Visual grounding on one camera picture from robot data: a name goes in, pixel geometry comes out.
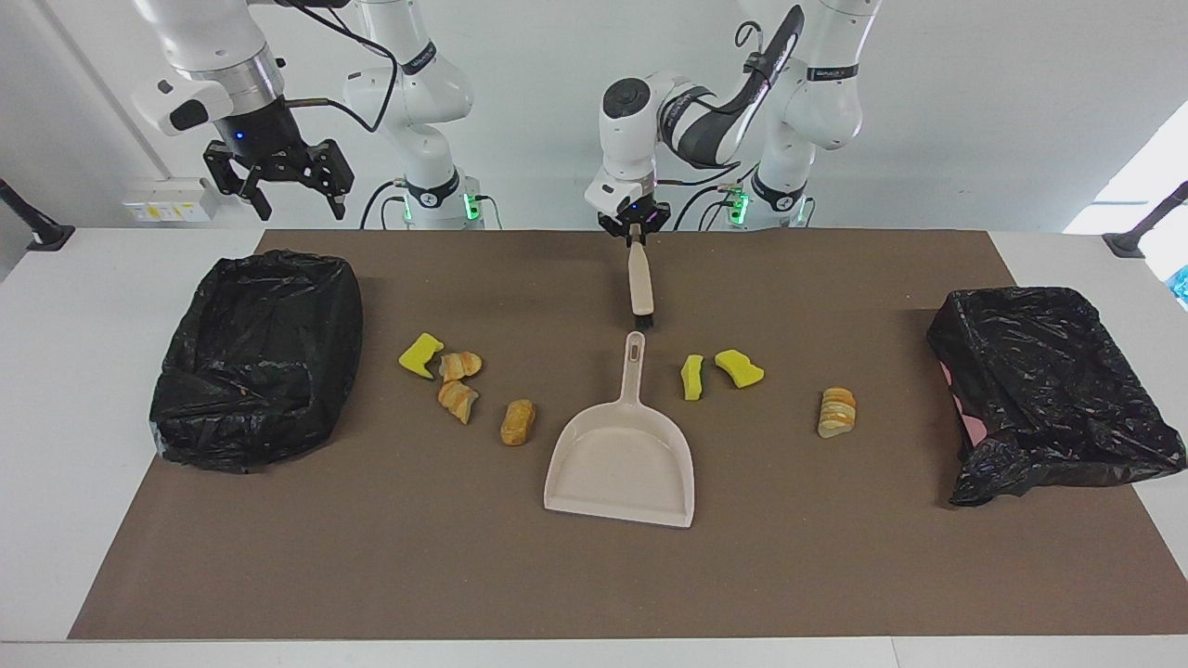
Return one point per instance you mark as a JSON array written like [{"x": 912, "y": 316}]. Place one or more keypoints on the notched yellow sponge piece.
[{"x": 420, "y": 355}]

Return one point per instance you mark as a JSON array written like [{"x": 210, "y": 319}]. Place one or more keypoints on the brown table mat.
[{"x": 594, "y": 575}]

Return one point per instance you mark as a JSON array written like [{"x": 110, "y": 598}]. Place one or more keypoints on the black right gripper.
[{"x": 260, "y": 139}]

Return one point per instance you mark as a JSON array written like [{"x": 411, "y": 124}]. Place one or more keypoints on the orange striped croissant piece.
[
  {"x": 459, "y": 365},
  {"x": 458, "y": 401}
]

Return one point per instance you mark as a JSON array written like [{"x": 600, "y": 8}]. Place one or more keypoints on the bin lined with black bag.
[{"x": 260, "y": 371}]

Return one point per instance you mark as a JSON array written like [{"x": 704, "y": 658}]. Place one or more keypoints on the pale sliced bread loaf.
[{"x": 837, "y": 412}]

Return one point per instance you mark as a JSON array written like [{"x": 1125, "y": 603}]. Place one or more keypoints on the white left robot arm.
[{"x": 631, "y": 102}]

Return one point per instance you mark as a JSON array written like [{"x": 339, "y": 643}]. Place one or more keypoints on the blue object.
[{"x": 1181, "y": 286}]

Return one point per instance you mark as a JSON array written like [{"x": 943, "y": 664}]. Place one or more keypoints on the small yellow sponge piece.
[{"x": 691, "y": 377}]

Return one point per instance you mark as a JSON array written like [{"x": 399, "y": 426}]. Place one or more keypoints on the beige hand brush black bristles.
[{"x": 640, "y": 288}]

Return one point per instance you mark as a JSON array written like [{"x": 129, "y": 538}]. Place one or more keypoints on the pink bin with black bag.
[{"x": 1049, "y": 390}]

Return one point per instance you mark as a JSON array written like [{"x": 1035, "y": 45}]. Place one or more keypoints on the large yellow sponge piece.
[{"x": 739, "y": 367}]

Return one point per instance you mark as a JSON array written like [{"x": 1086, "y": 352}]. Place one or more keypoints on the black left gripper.
[{"x": 640, "y": 215}]

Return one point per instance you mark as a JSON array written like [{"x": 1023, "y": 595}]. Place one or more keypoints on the golden brown bread roll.
[{"x": 518, "y": 422}]

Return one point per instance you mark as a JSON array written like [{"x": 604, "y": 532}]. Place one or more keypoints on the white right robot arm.
[{"x": 408, "y": 93}]

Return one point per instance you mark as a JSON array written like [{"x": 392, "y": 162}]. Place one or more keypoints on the beige plastic dustpan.
[{"x": 622, "y": 464}]

